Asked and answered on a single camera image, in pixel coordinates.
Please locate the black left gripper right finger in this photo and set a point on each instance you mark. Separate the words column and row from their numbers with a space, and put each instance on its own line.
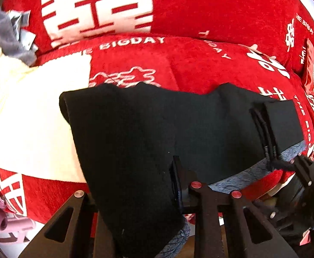
column 226, row 225

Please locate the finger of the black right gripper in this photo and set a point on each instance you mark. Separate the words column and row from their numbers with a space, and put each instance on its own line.
column 302, row 167

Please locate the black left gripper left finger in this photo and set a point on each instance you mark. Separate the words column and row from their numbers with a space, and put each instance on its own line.
column 76, row 230

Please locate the black pants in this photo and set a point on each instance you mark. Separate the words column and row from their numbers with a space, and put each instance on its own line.
column 126, row 139

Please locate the white cream blanket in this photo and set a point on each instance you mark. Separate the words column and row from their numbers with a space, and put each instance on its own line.
column 35, row 139

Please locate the grey fuzzy cloth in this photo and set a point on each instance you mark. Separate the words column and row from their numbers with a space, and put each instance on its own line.
column 10, row 46

